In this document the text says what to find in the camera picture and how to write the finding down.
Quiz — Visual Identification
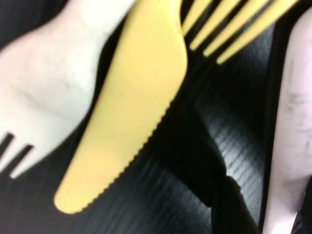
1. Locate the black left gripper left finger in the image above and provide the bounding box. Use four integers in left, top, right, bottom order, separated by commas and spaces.
185, 114, 227, 208

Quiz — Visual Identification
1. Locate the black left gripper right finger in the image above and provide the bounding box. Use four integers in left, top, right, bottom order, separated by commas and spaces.
212, 176, 259, 234

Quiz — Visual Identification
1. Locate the pink plastic spoon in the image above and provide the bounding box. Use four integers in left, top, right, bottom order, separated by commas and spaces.
258, 4, 312, 234

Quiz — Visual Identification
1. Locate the yellow plastic fork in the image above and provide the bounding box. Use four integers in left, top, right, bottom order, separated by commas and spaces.
180, 0, 300, 65

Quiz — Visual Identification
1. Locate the yellow plastic knife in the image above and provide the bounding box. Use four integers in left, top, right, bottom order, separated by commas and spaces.
53, 0, 188, 215

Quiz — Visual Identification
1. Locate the white plastic fork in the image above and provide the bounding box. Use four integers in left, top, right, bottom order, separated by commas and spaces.
0, 0, 137, 178

